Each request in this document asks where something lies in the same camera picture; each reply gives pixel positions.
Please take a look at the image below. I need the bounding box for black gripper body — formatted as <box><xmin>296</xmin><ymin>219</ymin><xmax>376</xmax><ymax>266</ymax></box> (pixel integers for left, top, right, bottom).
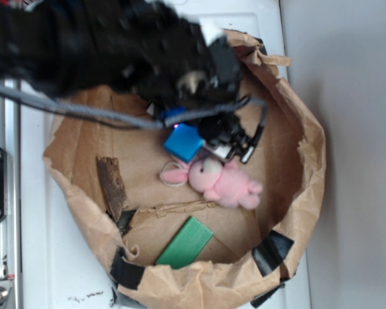
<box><xmin>144</xmin><ymin>35</ymin><xmax>256</xmax><ymax>163</ymax></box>

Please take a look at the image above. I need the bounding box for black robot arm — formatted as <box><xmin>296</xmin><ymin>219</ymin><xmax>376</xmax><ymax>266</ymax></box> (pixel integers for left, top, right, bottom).
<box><xmin>0</xmin><ymin>1</ymin><xmax>261</xmax><ymax>163</ymax></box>

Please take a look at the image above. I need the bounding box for pink plush bunny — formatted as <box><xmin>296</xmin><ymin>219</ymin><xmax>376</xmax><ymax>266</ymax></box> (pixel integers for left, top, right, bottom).
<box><xmin>159</xmin><ymin>157</ymin><xmax>263</xmax><ymax>210</ymax></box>

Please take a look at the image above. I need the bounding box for aluminium frame rail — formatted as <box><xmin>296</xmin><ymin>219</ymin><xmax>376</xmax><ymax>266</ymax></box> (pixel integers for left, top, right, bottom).
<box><xmin>0</xmin><ymin>97</ymin><xmax>23</xmax><ymax>308</ymax></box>

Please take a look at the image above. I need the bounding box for grey braided cable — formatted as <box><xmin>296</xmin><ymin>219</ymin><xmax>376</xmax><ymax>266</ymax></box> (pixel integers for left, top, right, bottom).
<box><xmin>0</xmin><ymin>80</ymin><xmax>268</xmax><ymax>162</ymax></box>

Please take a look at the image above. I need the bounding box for brown paper bag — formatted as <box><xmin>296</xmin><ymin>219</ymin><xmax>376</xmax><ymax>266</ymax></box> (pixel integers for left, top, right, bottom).
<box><xmin>44</xmin><ymin>31</ymin><xmax>326</xmax><ymax>308</ymax></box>

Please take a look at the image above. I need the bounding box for blue wooden block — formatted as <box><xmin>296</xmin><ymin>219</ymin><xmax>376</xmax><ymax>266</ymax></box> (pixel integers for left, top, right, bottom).
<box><xmin>163</xmin><ymin>123</ymin><xmax>203</xmax><ymax>163</ymax></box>

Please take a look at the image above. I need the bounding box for green wooden block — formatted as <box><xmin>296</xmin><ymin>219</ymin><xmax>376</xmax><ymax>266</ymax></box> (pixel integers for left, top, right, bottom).
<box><xmin>156</xmin><ymin>216</ymin><xmax>214</xmax><ymax>269</ymax></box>

